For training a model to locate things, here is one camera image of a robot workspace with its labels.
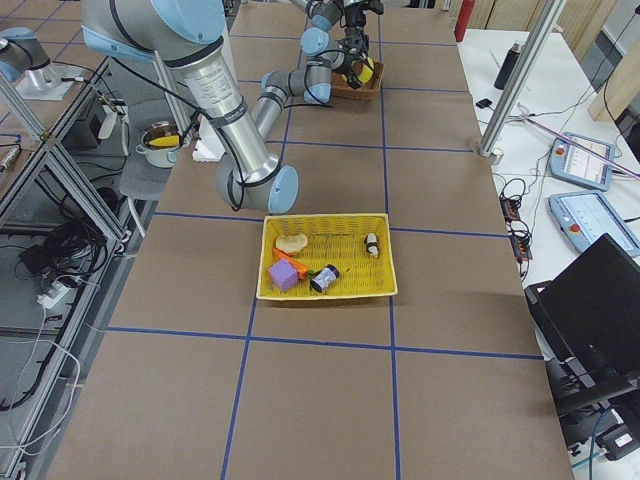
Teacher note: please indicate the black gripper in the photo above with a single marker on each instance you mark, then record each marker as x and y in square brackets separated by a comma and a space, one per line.
[356, 18]

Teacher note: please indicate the yellow tape roll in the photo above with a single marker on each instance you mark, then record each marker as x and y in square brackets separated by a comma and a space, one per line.
[365, 75]

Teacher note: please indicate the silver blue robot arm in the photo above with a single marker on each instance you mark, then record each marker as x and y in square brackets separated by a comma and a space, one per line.
[188, 38]

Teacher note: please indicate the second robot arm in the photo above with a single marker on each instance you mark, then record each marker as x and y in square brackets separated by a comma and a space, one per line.
[24, 59]

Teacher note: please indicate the brown wicker basket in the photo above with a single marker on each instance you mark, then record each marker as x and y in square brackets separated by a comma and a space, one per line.
[366, 92]

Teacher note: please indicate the yellow woven basket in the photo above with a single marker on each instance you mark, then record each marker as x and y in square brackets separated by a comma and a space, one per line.
[326, 257]

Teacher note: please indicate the red fire extinguisher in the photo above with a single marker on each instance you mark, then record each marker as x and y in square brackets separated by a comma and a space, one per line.
[463, 19]

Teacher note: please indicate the small black device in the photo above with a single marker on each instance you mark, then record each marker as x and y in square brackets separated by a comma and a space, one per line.
[484, 103]

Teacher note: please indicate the black water bottle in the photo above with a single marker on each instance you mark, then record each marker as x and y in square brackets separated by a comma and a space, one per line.
[508, 66]

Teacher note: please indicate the toy panda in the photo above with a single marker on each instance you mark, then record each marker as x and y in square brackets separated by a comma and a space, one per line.
[372, 245]

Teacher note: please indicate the toy croissant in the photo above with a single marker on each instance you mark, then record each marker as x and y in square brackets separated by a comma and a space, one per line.
[291, 244]

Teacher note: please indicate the white cooking pot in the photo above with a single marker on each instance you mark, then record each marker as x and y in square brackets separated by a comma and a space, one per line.
[160, 144]

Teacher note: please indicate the small glass jar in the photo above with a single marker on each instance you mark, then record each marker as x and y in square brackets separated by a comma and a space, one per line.
[322, 280]

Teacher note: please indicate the orange toy carrot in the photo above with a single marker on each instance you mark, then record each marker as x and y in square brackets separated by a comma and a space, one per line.
[301, 269]

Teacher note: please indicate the purple foam cube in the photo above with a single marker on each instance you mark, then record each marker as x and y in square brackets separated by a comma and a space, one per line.
[283, 275]

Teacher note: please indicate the upper teach pendant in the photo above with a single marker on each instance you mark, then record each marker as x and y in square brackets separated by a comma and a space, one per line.
[576, 160]

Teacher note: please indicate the teach pendant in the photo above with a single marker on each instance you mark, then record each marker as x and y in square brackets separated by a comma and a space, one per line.
[587, 215]
[576, 160]

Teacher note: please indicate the lower teach pendant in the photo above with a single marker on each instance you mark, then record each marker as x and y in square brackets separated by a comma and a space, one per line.
[587, 215]

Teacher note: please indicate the black laptop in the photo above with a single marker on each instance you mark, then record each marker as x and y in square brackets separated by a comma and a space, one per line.
[591, 309]

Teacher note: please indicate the black power adapter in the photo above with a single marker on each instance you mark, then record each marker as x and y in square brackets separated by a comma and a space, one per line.
[35, 259]

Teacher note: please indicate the white power strip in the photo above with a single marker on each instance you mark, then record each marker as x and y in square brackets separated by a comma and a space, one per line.
[56, 291]

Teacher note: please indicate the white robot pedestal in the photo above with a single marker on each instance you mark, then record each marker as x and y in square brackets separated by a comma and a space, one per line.
[208, 147]

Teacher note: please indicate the aluminium frame post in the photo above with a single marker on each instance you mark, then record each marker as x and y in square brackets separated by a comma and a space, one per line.
[533, 46]

